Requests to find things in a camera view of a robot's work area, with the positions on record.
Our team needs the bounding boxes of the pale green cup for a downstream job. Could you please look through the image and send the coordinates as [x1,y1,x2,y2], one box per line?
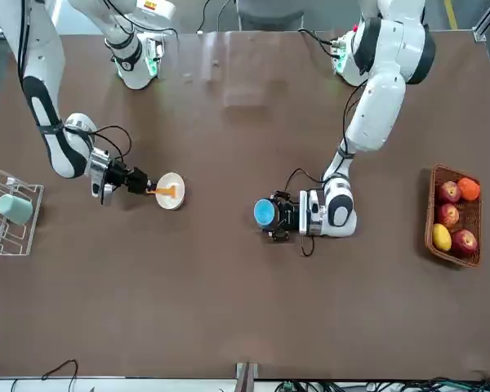
[0,194,34,226]

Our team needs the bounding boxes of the grey office chair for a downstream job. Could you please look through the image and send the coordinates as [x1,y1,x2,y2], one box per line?
[235,0,307,33]

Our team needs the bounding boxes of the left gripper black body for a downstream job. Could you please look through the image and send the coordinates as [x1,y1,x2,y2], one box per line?
[275,201,301,234]

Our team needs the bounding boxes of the white wire cup rack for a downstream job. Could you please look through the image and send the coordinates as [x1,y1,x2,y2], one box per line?
[0,160,45,257]

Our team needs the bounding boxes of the red apple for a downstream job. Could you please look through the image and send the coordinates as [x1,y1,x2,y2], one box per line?
[437,180,462,204]
[436,203,461,229]
[451,228,479,257]

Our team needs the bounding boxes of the blue plastic cup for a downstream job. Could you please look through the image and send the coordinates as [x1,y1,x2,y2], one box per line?
[252,198,279,229]

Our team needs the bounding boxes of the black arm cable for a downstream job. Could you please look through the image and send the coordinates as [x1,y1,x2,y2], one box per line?
[284,79,371,258]
[16,0,134,161]

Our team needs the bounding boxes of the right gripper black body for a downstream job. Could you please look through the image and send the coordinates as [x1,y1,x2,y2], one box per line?
[108,160,132,193]

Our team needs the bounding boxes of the brown wicker basket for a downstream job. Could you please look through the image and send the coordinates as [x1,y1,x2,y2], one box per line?
[424,163,483,269]

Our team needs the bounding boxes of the yellow lemon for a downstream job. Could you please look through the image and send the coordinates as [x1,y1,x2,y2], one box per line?
[431,223,452,252]

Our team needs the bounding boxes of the cream white bowl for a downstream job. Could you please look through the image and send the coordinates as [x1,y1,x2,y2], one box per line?
[154,171,188,212]

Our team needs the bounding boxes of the orange fruit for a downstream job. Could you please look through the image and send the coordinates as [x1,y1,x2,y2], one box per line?
[457,176,482,202]

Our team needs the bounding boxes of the black base cable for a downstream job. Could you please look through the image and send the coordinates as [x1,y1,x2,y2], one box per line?
[163,0,213,40]
[296,27,340,58]

